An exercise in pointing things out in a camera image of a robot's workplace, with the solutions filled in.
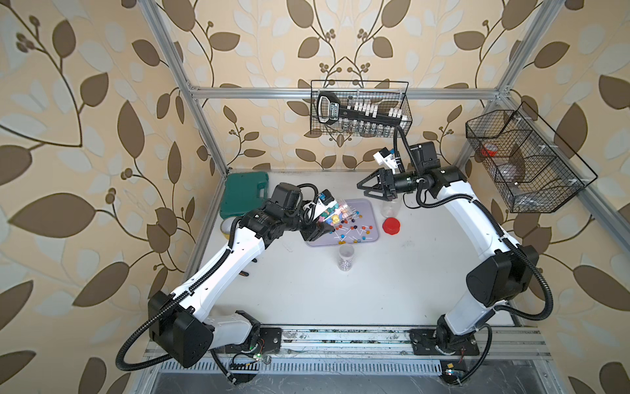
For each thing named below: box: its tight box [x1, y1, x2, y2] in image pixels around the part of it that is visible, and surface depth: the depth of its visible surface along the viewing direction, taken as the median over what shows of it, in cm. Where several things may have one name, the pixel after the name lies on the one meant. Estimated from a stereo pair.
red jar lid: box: [382, 217, 401, 235], surface depth 102 cm
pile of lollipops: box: [329, 210, 374, 246], surface depth 101 cm
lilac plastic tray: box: [305, 198, 379, 246], surface depth 101 cm
